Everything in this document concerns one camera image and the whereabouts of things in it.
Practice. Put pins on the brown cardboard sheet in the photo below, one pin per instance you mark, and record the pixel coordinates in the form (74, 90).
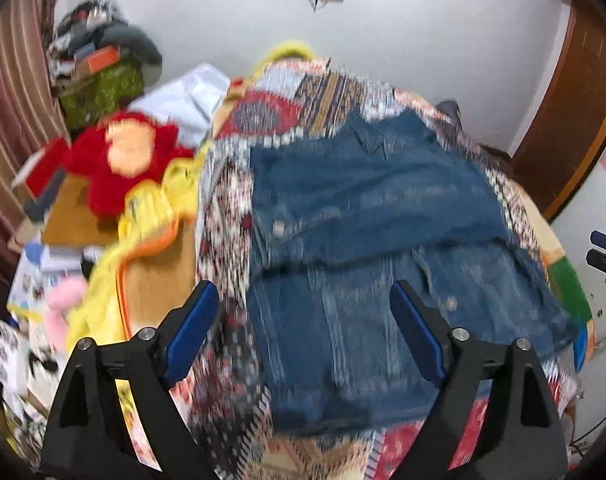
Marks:
(68, 217)

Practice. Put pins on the pile of clothes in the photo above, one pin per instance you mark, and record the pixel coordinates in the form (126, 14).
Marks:
(80, 22)

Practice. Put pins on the pink plush toy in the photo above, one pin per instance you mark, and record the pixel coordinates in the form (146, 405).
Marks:
(63, 305)

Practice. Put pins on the green patterned box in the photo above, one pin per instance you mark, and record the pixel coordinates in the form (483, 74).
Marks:
(103, 95)

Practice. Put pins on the red plush toy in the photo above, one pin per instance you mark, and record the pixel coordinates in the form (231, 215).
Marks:
(93, 170)

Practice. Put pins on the grey neck pillow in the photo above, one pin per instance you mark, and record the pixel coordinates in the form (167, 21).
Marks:
(138, 42)

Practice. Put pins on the dark grey box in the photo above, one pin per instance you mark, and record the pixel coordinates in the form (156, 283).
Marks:
(43, 200)

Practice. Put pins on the red box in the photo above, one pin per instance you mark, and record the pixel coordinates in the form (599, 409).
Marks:
(48, 160)

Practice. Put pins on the patchwork printed blanket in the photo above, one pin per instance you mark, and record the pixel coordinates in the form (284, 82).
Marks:
(283, 110)

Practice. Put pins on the white cloth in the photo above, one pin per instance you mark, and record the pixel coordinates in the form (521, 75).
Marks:
(193, 100)

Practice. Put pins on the blue denim jacket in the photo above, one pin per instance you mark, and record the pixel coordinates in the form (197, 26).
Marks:
(383, 195)

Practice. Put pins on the pile of books and papers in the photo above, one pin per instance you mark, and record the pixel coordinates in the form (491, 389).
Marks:
(33, 272)

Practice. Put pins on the orange box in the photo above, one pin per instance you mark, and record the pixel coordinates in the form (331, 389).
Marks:
(100, 58)

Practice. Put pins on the dark grey bag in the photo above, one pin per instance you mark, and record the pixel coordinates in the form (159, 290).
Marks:
(450, 108)

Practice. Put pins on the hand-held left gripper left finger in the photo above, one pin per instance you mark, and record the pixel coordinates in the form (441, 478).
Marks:
(188, 332)

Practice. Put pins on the white heart-print sliding door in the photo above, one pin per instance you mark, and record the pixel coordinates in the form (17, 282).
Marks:
(598, 205)

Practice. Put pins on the white paper packets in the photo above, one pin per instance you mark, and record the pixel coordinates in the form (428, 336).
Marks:
(13, 365)

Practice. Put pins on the wooden wardrobe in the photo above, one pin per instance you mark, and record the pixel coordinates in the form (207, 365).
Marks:
(568, 125)

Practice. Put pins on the striped brown curtain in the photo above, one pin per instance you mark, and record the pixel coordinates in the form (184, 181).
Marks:
(13, 85)

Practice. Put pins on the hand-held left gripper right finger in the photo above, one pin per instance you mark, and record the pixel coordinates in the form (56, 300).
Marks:
(418, 332)

